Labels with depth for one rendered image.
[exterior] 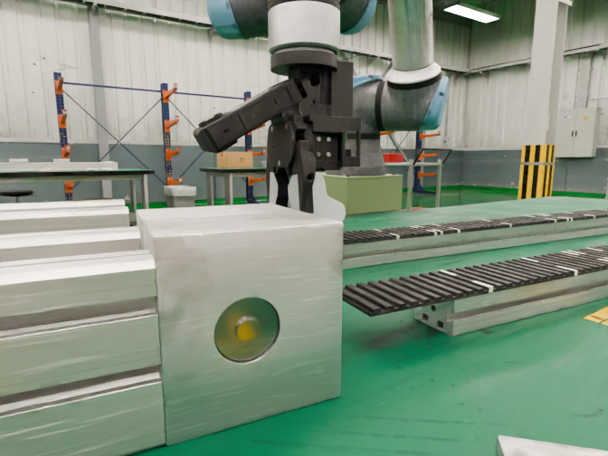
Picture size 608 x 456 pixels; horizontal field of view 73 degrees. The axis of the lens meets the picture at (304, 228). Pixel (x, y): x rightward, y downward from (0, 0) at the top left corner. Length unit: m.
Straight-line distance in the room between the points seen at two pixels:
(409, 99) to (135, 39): 7.57
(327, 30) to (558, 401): 0.36
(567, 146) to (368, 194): 10.97
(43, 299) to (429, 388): 0.19
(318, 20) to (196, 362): 0.34
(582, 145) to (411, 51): 10.88
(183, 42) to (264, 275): 8.44
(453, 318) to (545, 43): 6.62
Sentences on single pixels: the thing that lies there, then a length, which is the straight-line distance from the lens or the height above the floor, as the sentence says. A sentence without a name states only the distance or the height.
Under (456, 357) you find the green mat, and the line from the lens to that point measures 0.29.
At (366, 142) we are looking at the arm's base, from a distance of 1.00.
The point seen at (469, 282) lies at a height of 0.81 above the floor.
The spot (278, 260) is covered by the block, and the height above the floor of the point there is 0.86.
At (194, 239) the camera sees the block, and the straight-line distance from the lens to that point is 0.18.
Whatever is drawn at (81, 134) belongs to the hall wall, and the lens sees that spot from 7.93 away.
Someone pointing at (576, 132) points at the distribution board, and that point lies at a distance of 11.79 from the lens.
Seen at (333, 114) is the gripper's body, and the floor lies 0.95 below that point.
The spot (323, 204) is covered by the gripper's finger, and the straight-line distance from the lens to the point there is 0.43.
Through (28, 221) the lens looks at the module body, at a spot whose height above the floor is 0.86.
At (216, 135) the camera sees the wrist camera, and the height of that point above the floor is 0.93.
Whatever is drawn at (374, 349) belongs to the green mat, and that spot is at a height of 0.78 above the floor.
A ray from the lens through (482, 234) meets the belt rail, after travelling 0.62.
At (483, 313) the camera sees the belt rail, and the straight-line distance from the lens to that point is 0.34.
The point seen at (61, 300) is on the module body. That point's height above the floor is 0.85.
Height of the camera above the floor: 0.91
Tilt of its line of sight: 10 degrees down
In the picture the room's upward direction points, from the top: straight up
